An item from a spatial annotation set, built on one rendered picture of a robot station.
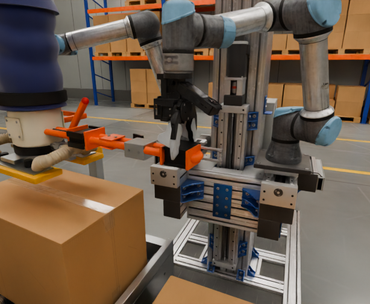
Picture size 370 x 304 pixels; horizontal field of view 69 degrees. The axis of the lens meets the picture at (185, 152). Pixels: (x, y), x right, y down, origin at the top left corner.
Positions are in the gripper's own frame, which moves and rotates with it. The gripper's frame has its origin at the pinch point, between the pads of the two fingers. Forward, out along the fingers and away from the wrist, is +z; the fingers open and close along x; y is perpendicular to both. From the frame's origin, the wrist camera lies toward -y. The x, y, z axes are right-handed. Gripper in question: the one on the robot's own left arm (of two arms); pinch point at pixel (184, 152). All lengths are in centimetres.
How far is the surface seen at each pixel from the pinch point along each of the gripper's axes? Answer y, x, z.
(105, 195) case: 40.3, -8.9, 27.3
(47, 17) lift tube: 51, -2, -35
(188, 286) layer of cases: 10, -21, 68
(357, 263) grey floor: -65, -152, 121
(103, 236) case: 30.2, 3.0, 34.9
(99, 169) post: 84, -47, 38
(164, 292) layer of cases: 17, -13, 68
